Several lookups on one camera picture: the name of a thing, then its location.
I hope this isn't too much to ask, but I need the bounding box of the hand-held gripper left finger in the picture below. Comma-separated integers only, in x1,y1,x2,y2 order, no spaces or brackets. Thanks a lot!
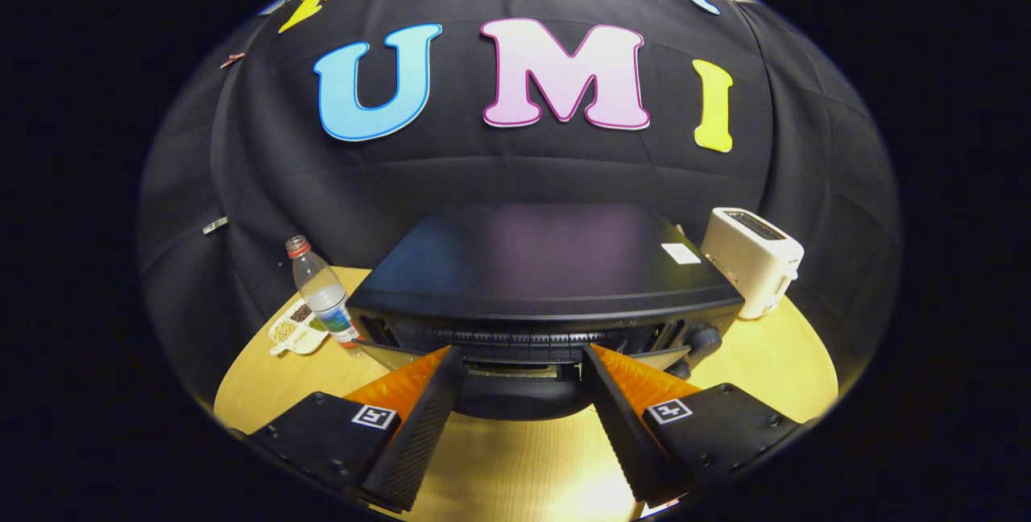
242,345,466,513

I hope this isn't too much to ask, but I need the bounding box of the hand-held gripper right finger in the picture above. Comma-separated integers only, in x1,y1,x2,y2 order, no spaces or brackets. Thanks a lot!
580,342,809,508

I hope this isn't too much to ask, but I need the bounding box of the black toaster oven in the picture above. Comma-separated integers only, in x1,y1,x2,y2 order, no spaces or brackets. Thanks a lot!
346,201,746,422

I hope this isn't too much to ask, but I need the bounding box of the large black oven knob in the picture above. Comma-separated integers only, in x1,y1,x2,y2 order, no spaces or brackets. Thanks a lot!
685,324,723,358

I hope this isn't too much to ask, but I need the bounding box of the white pop-up toaster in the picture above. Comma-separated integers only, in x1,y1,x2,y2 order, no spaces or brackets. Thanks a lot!
699,207,805,320

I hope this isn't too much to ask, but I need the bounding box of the white divided snack plate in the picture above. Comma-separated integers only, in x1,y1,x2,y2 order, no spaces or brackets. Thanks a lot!
268,296,333,357

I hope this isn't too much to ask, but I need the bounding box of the clear plastic water bottle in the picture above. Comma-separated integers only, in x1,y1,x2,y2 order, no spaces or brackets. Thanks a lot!
285,235,363,350

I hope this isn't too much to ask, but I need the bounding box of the black backdrop cloth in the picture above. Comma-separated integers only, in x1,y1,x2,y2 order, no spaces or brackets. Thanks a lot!
135,0,901,410

